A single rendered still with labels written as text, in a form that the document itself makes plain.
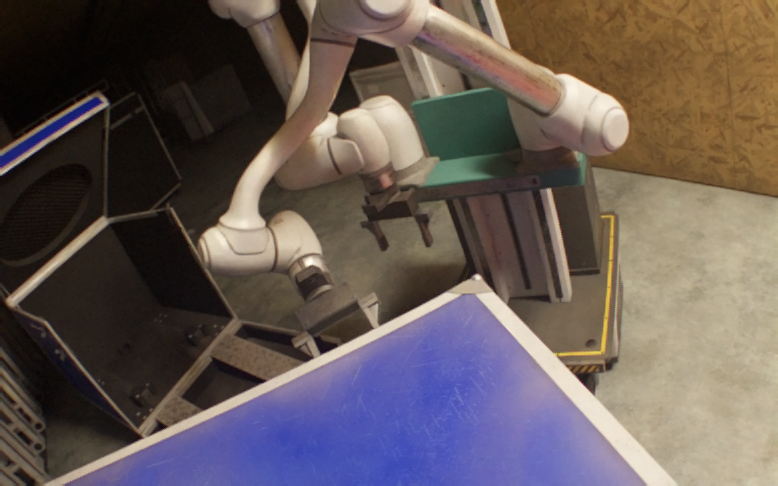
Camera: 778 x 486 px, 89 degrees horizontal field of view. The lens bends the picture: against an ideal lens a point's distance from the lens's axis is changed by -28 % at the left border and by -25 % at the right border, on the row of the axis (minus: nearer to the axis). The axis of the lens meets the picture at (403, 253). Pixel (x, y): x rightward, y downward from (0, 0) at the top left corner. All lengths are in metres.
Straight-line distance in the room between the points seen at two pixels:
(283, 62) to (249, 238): 0.58
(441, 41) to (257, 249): 0.56
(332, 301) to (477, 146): 0.76
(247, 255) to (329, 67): 0.43
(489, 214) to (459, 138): 0.34
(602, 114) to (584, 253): 0.93
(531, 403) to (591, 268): 1.41
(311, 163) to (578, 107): 0.64
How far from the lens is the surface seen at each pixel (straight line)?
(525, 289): 2.01
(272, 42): 1.44
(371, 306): 1.07
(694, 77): 2.95
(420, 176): 1.57
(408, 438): 0.69
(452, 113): 1.59
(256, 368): 2.74
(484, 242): 1.86
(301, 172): 1.27
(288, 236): 1.14
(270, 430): 0.82
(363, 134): 1.23
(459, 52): 1.02
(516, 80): 1.09
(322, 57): 1.09
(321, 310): 1.08
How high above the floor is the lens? 1.59
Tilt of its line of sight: 30 degrees down
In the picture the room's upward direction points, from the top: 23 degrees counter-clockwise
